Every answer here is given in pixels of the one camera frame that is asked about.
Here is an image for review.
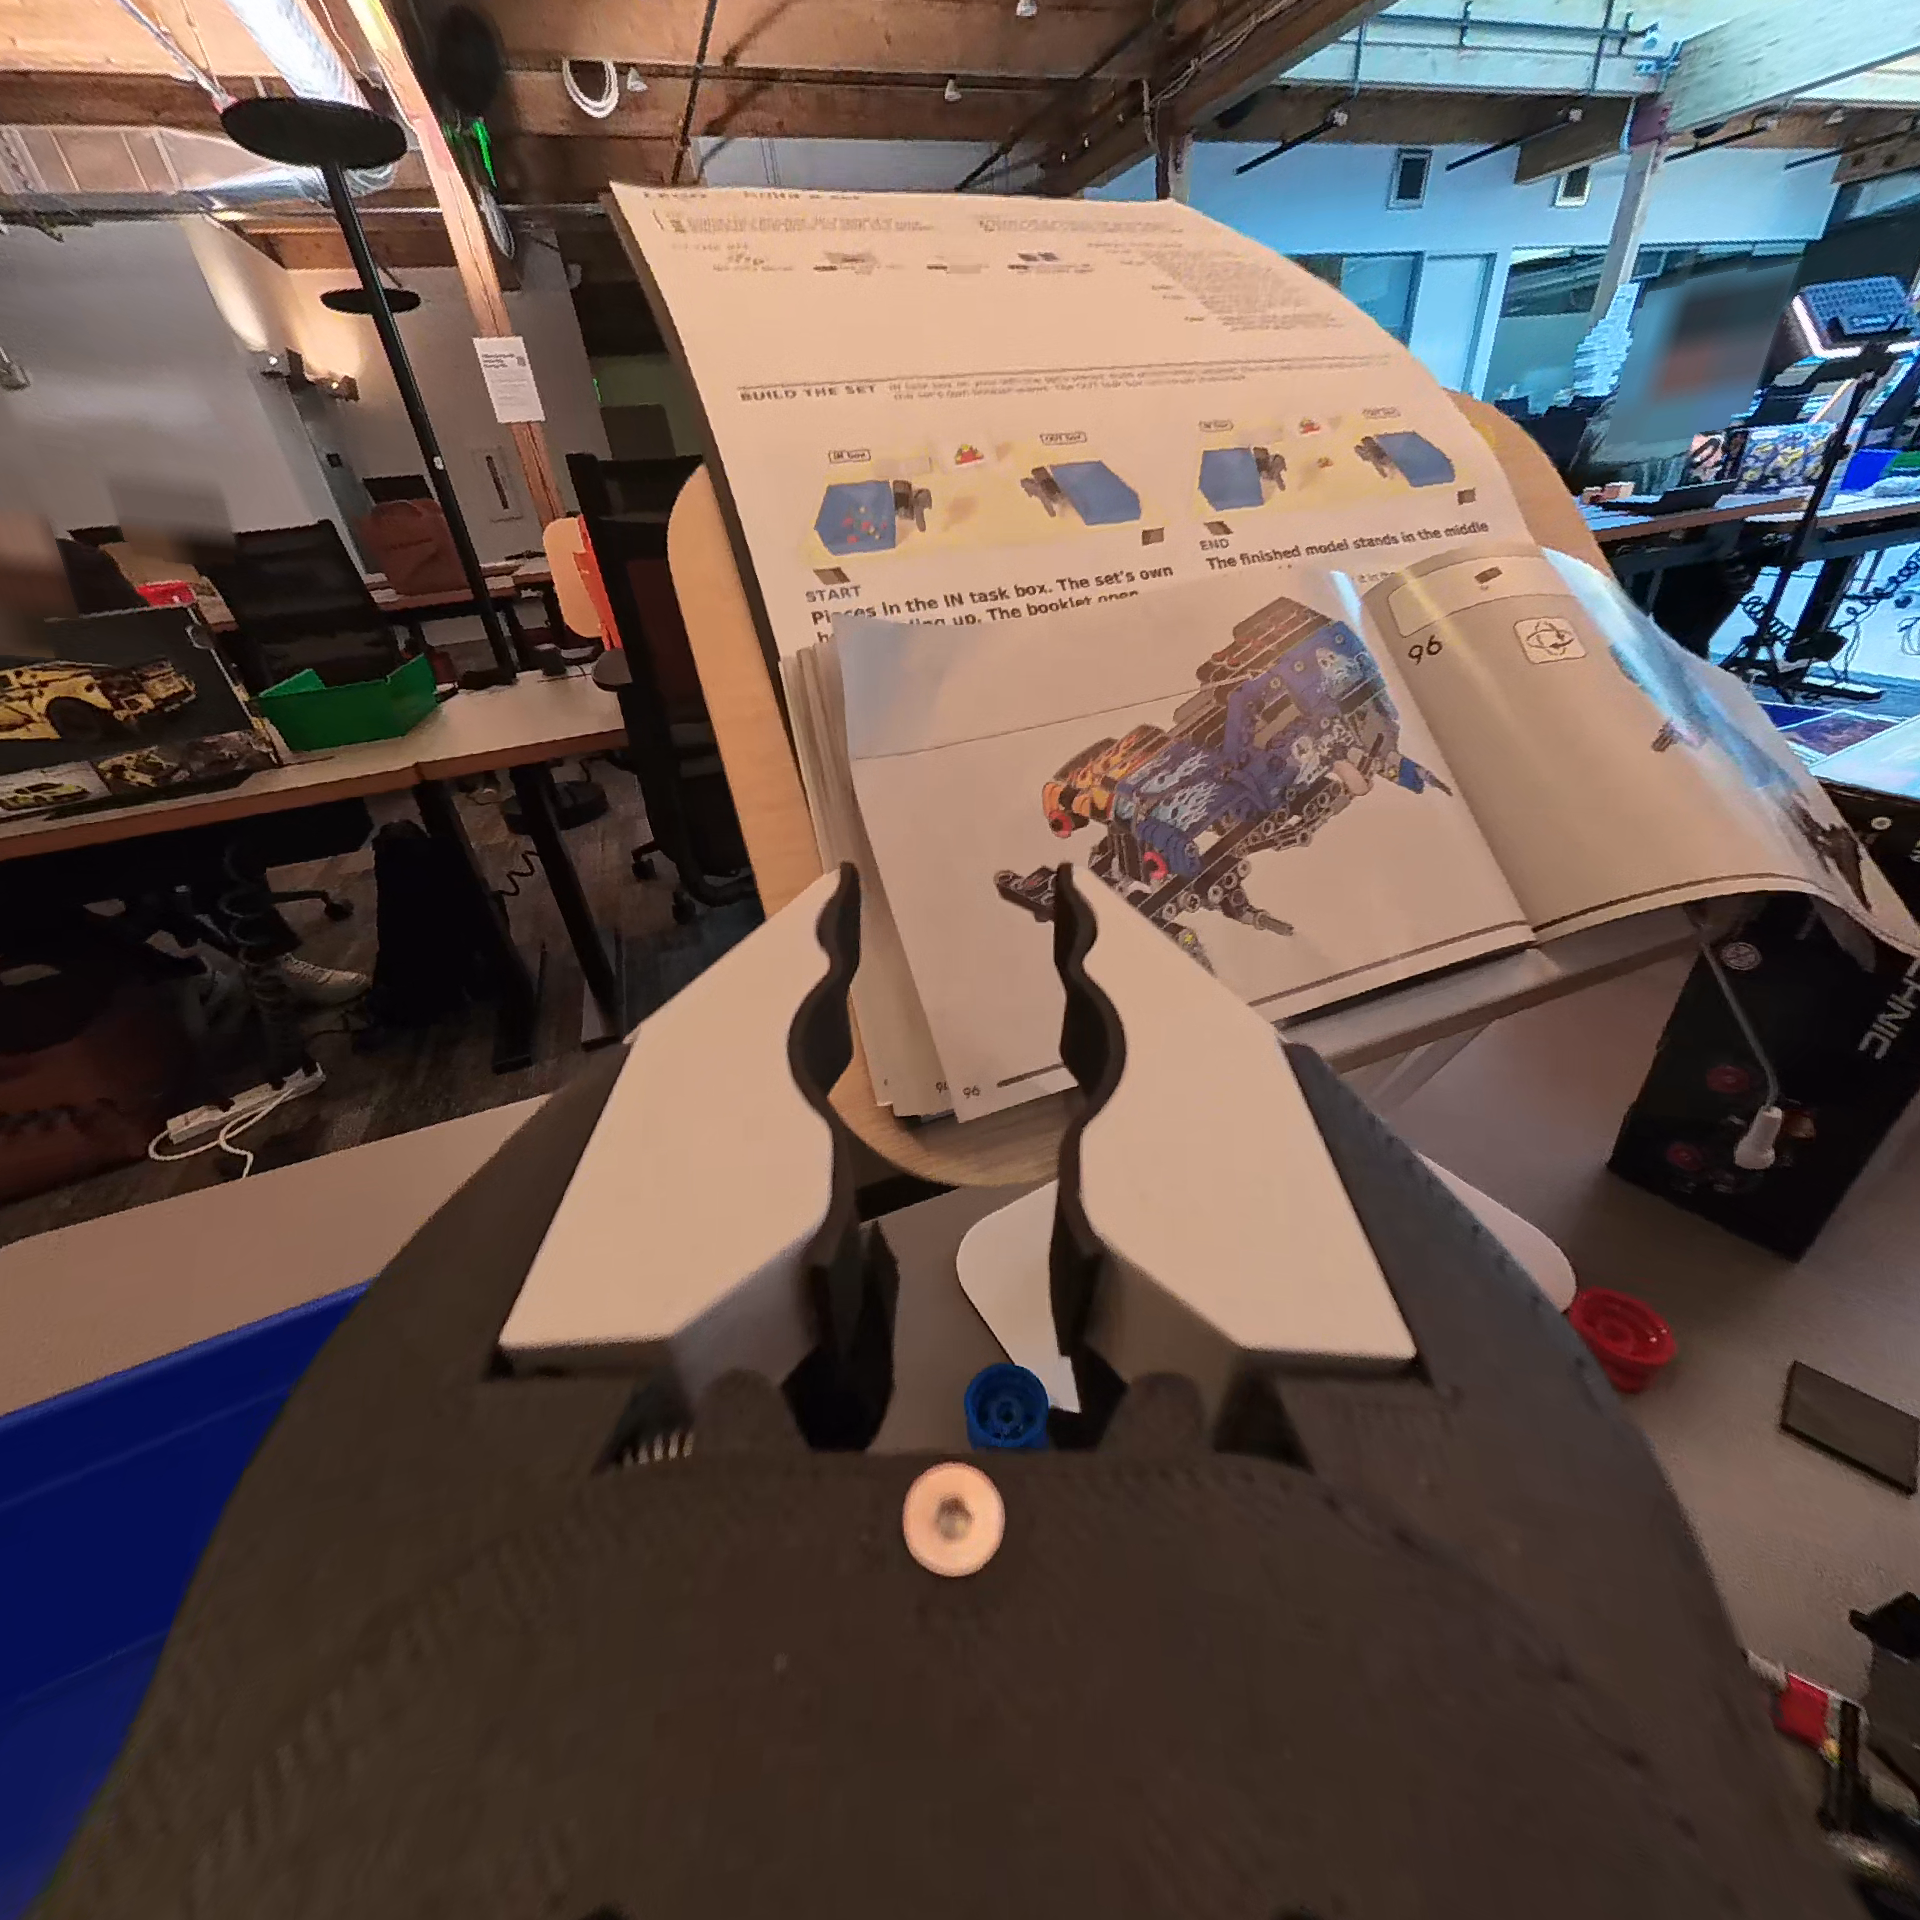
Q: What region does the toy box with yellow vehicle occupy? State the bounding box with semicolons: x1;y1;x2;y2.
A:
0;609;282;821

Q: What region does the white book stand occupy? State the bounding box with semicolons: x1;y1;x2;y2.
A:
661;392;1794;1369

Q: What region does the black smooth square tile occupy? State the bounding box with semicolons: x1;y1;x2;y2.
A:
1780;1362;1920;1491

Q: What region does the blue storage bin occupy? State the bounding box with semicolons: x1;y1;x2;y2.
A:
0;1283;373;1894

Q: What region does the instruction booklet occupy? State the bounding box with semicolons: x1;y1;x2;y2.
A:
779;547;1920;1128

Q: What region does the black office chair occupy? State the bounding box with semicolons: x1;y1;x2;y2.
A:
568;450;760;921

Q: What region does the red wheel rim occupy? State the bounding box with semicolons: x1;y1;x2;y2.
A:
1568;1286;1680;1395

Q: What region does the dark toy set box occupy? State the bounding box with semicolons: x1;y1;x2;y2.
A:
1608;884;1920;1260

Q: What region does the neighbouring grey table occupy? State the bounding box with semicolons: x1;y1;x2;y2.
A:
0;675;633;866

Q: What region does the large printed instruction sheet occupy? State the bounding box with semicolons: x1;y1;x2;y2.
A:
609;182;1531;641

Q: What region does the blue wheel rim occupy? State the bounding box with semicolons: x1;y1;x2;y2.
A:
963;1365;1051;1453

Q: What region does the black pole with disc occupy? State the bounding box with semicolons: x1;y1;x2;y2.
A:
220;102;522;688

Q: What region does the green storage bin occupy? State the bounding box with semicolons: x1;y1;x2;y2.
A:
259;652;442;753

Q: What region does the white power cable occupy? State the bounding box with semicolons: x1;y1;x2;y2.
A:
146;1057;329;1182

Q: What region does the grey desk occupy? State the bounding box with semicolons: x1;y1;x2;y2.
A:
0;960;1920;1846

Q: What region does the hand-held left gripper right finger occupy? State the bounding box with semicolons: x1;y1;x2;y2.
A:
1049;862;1419;1444

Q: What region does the orange chair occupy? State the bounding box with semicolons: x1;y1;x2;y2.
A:
545;512;627;657

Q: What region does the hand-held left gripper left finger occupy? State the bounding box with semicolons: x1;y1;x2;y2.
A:
499;862;903;1449

